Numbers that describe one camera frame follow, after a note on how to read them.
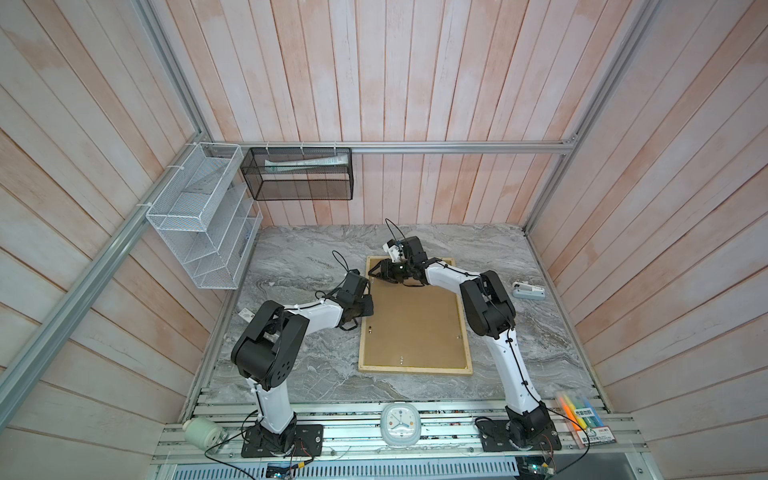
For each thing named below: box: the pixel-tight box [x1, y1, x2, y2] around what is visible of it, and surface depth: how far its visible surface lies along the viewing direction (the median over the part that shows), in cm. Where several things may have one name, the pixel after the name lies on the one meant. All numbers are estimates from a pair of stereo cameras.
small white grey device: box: [512, 281, 546, 300], surface depth 103 cm
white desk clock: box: [380, 403, 421, 446], surface depth 75 cm
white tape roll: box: [183, 416, 229, 451], surface depth 70 cm
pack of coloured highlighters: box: [558, 393, 617, 449], surface depth 77 cm
